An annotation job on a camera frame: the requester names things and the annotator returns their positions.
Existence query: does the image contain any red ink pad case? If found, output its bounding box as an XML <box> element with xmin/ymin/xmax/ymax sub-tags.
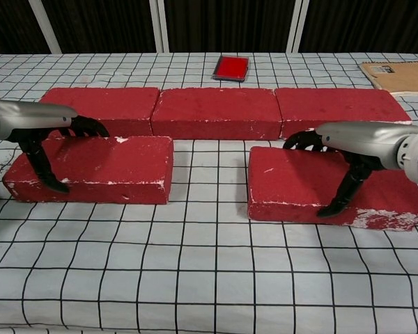
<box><xmin>211</xmin><ymin>54</ymin><xmax>250</xmax><ymax>83</ymax></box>

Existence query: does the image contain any red brick with white patch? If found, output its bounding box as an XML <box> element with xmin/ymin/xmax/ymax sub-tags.
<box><xmin>274</xmin><ymin>88</ymin><xmax>412</xmax><ymax>140</ymax></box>

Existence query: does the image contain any brown spiral notebook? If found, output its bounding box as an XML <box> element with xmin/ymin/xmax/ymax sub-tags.
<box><xmin>359</xmin><ymin>61</ymin><xmax>418</xmax><ymax>97</ymax></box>

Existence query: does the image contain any right silver black-fingered robot hand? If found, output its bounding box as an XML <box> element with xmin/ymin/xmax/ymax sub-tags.
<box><xmin>283</xmin><ymin>120</ymin><xmax>418</xmax><ymax>219</ymax></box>

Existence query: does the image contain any white frame post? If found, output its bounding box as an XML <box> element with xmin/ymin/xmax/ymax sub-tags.
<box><xmin>27</xmin><ymin>0</ymin><xmax>62</xmax><ymax>54</ymax></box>
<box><xmin>285</xmin><ymin>0</ymin><xmax>309</xmax><ymax>54</ymax></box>
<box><xmin>149</xmin><ymin>0</ymin><xmax>171</xmax><ymax>54</ymax></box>

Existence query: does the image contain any white black-checked tablecloth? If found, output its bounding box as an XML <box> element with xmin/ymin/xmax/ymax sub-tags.
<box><xmin>0</xmin><ymin>51</ymin><xmax>418</xmax><ymax>334</ymax></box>

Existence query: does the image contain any left silver black-fingered robot hand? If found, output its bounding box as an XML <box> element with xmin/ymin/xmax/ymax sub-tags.
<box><xmin>0</xmin><ymin>98</ymin><xmax>110</xmax><ymax>194</ymax></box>

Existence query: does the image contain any red brick with white-scuffed corner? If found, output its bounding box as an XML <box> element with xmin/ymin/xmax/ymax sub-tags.
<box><xmin>247</xmin><ymin>145</ymin><xmax>418</xmax><ymax>232</ymax></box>

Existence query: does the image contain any black pleated curtain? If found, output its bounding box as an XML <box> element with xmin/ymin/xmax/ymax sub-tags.
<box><xmin>0</xmin><ymin>0</ymin><xmax>418</xmax><ymax>55</ymax></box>

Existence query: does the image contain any red brick with chipped edges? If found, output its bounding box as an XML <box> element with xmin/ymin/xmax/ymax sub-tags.
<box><xmin>2</xmin><ymin>135</ymin><xmax>175</xmax><ymax>206</ymax></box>

